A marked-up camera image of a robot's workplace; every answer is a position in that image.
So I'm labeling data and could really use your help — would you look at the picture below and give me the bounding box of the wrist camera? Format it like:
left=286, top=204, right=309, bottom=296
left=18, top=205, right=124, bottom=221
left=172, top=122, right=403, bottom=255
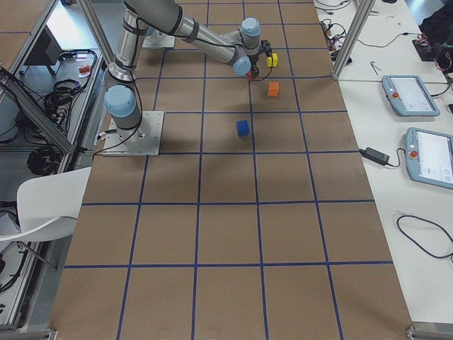
left=260, top=40, right=273, bottom=57

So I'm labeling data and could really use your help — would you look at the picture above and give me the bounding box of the far teach pendant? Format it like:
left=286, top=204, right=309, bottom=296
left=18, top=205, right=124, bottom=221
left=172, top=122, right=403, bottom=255
left=382, top=75, right=440, bottom=117

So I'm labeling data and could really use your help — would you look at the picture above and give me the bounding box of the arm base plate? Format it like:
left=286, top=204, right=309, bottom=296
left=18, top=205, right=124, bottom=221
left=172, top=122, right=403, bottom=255
left=101, top=110, right=164, bottom=157
left=142, top=27, right=175, bottom=50

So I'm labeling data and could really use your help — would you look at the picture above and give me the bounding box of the black power brick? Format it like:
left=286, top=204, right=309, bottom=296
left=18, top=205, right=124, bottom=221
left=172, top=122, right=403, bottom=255
left=359, top=147, right=389, bottom=166

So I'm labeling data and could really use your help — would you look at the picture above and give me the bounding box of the near teach pendant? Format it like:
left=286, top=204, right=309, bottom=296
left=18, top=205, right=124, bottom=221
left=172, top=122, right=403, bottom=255
left=404, top=127, right=452, bottom=189

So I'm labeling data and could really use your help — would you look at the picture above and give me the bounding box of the teach pendant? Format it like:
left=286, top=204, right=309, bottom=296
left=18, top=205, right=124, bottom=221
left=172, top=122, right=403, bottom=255
left=404, top=127, right=452, bottom=189
left=382, top=75, right=440, bottom=117

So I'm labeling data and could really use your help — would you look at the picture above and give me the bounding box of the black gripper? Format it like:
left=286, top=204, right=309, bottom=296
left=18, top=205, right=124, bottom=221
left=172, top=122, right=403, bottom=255
left=248, top=54, right=259, bottom=81

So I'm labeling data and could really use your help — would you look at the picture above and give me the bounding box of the aluminium frame post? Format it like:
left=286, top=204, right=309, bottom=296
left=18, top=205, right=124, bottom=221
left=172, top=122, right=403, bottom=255
left=331, top=0, right=375, bottom=80

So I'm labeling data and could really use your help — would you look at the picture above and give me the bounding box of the black loose cable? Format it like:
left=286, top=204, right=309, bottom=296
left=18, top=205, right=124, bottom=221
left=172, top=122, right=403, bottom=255
left=392, top=209, right=453, bottom=265

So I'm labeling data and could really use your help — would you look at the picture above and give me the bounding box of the yellow wooden block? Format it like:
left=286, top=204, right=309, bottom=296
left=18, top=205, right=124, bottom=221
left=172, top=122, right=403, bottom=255
left=266, top=53, right=279, bottom=68

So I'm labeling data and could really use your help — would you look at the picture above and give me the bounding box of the allen key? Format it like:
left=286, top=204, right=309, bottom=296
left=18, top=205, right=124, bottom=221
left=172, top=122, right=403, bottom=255
left=370, top=61, right=381, bottom=75

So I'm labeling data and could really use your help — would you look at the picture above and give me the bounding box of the red snack packet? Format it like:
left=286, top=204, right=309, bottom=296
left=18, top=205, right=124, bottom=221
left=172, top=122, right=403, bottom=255
left=79, top=65, right=91, bottom=77

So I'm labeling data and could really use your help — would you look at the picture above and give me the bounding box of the white chair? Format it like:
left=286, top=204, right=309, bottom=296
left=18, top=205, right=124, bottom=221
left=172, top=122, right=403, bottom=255
left=1, top=167, right=91, bottom=269

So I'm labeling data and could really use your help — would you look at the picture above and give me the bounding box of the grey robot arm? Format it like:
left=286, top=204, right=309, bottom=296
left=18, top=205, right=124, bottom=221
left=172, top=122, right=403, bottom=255
left=105, top=1, right=264, bottom=146

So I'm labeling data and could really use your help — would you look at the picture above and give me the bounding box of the orange wooden block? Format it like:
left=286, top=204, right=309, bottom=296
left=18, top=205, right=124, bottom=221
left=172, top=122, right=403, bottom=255
left=268, top=81, right=280, bottom=97

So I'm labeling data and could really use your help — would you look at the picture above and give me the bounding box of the blue wooden block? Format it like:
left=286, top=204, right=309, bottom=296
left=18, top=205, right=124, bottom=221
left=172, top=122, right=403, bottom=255
left=236, top=120, right=250, bottom=137

